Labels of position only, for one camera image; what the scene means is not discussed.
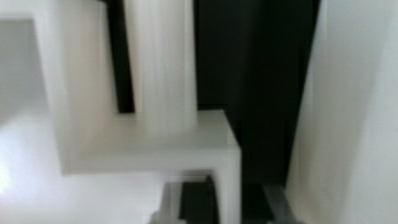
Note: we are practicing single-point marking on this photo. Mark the white chair seat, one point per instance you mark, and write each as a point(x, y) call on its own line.
point(105, 137)

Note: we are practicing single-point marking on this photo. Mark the white U-shaped fence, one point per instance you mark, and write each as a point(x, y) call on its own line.
point(343, 173)

